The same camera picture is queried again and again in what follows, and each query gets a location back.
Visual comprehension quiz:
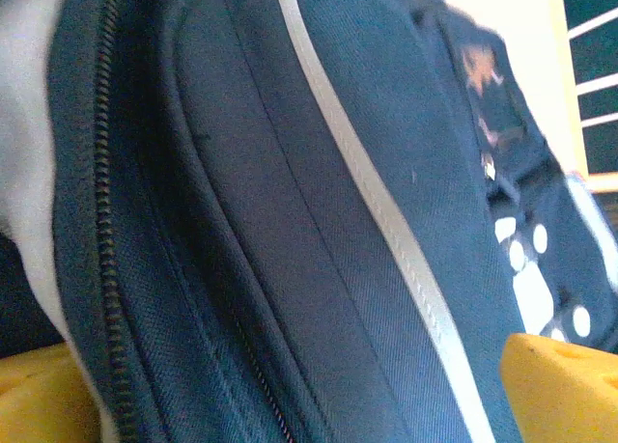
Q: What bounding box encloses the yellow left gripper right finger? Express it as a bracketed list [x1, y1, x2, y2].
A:
[499, 331, 618, 443]

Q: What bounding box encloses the navy blue backpack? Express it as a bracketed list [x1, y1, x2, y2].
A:
[0, 0, 618, 443]

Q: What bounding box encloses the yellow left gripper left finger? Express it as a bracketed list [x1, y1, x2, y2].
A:
[0, 343, 105, 443]

